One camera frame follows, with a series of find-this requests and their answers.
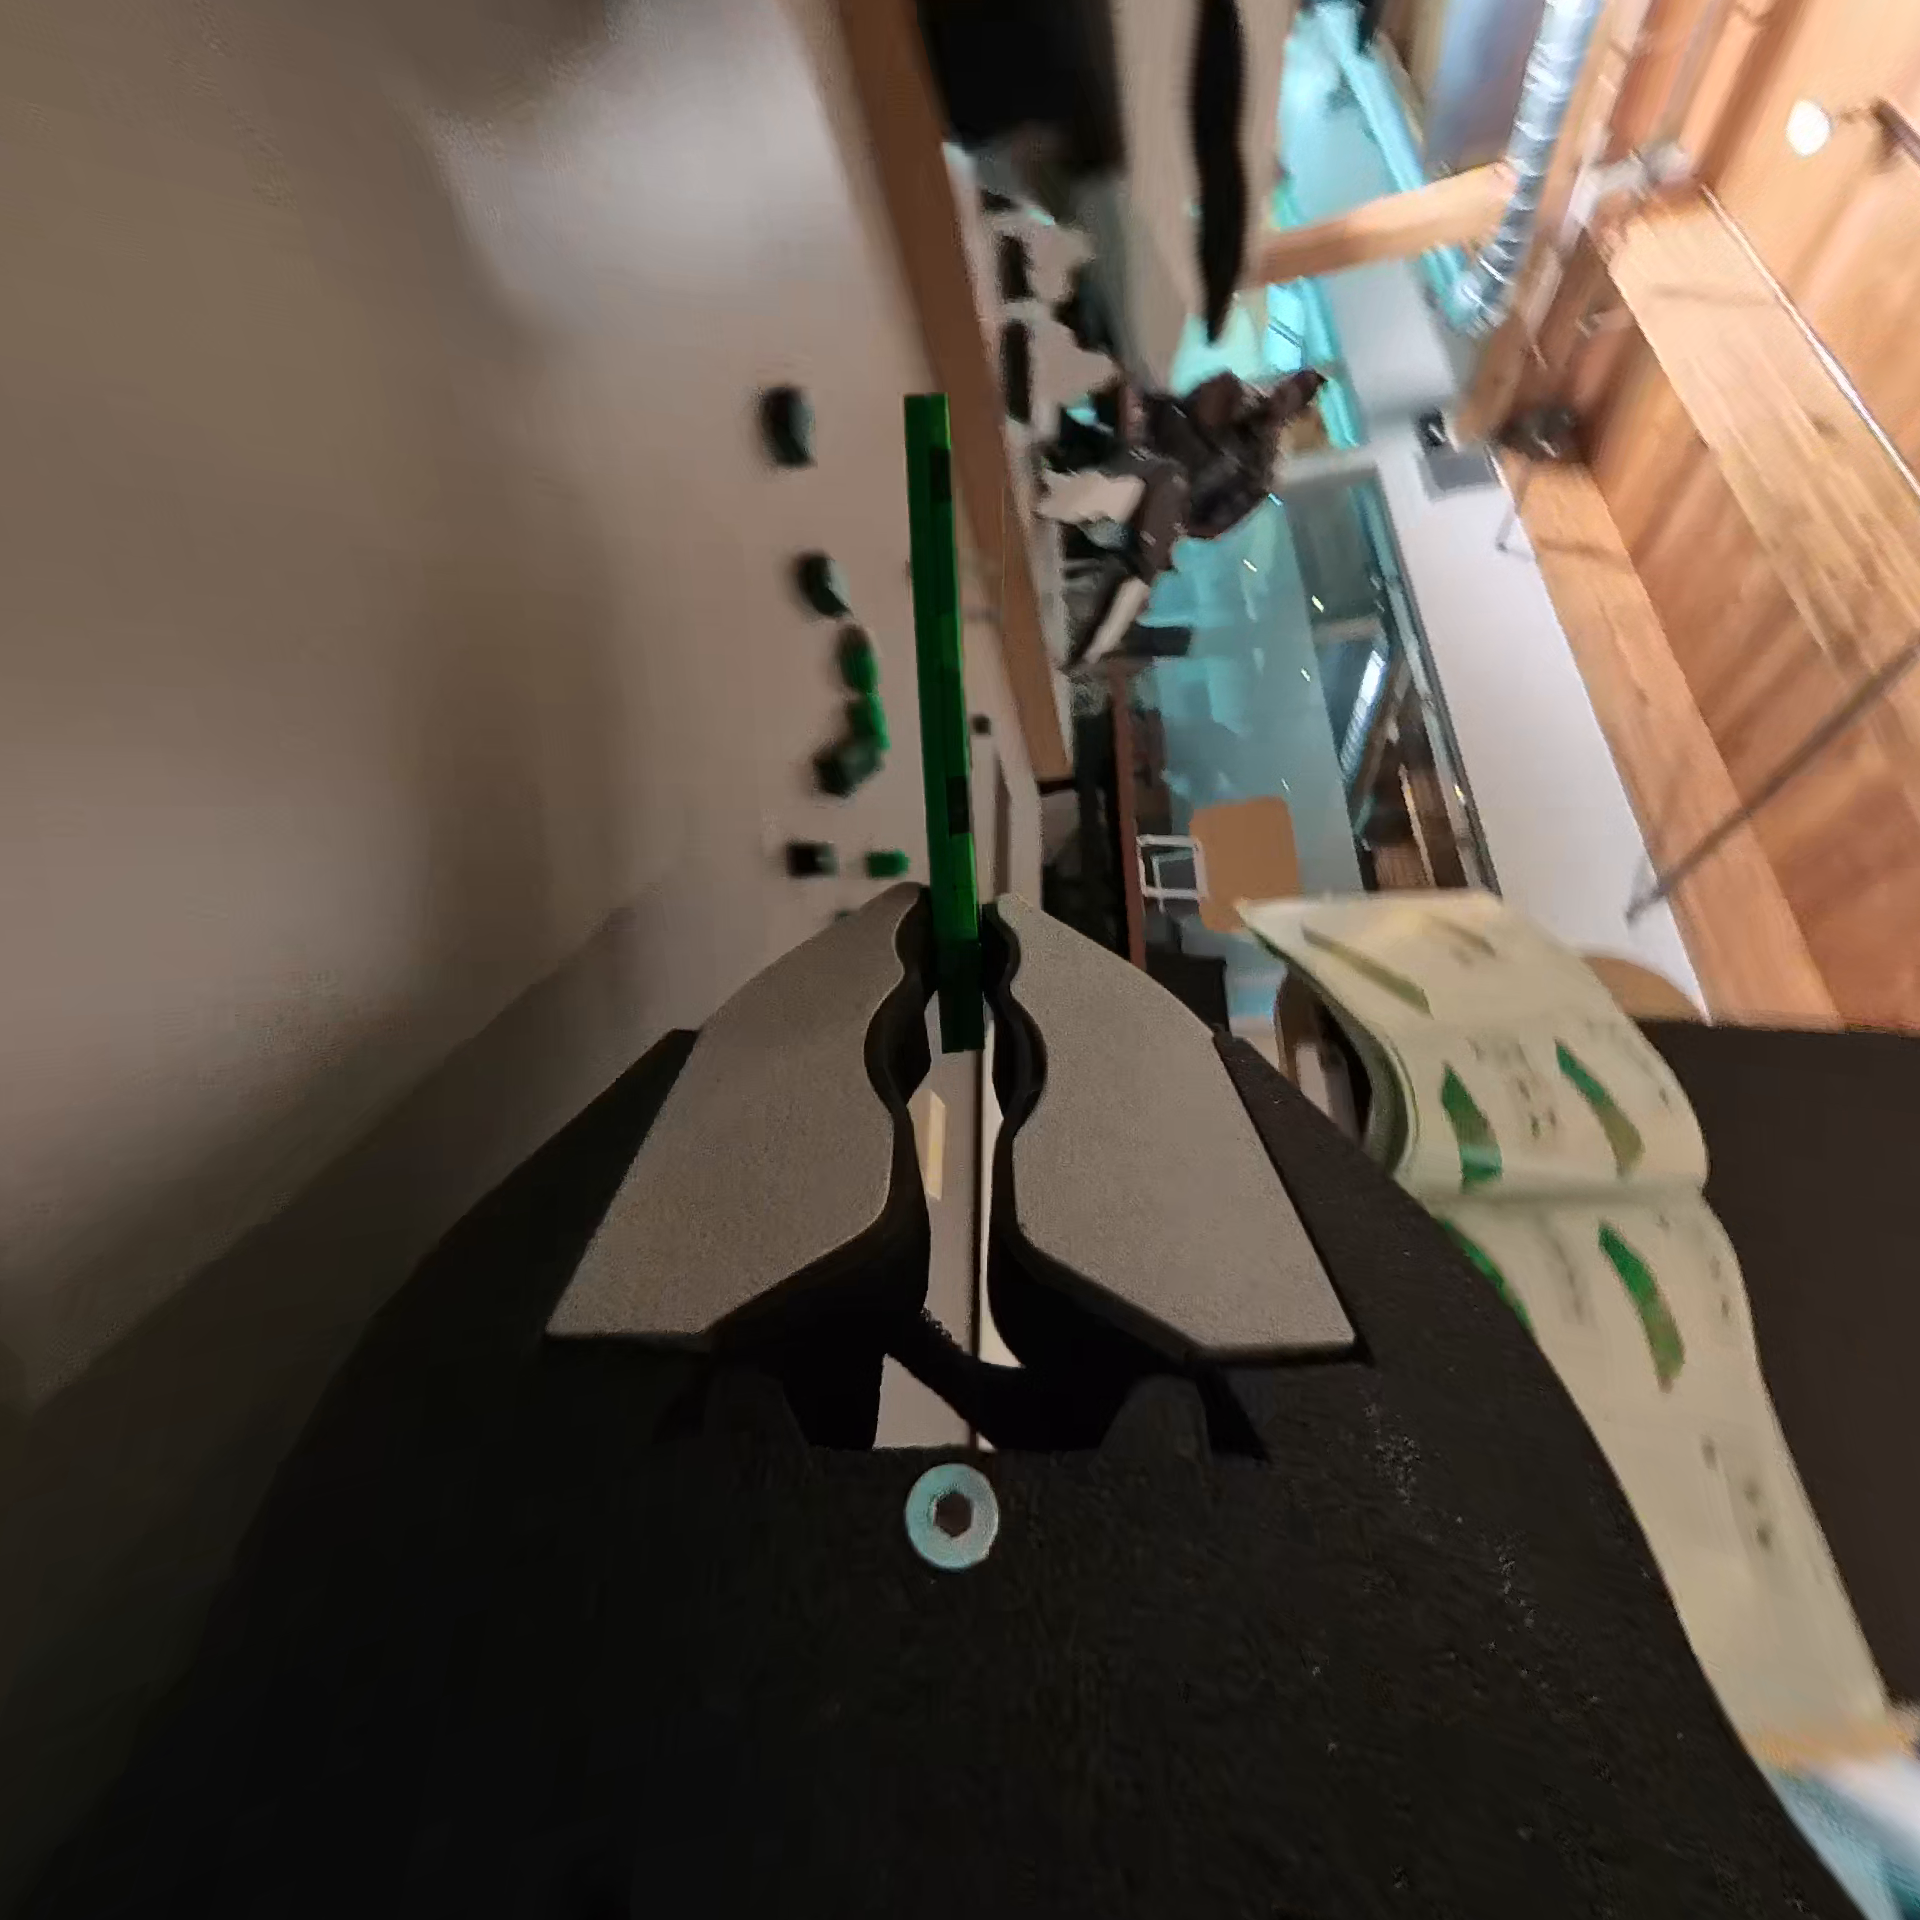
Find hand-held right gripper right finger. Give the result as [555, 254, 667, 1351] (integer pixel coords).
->
[982, 896, 1360, 1364]

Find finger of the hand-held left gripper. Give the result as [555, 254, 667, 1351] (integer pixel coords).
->
[1118, 0, 1254, 339]

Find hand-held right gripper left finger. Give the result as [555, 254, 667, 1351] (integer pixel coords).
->
[544, 883, 935, 1352]

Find long green studded plate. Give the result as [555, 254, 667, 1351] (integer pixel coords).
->
[902, 392, 987, 1052]

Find grey desk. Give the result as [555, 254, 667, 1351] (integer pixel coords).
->
[0, 0, 1077, 1412]

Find tan board book stand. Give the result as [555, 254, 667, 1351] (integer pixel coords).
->
[1136, 795, 1306, 934]

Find open building instruction booklet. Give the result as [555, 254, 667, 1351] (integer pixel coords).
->
[1237, 888, 1920, 1788]

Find silver ventilation duct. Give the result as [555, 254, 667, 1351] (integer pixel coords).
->
[1438, 0, 1596, 335]

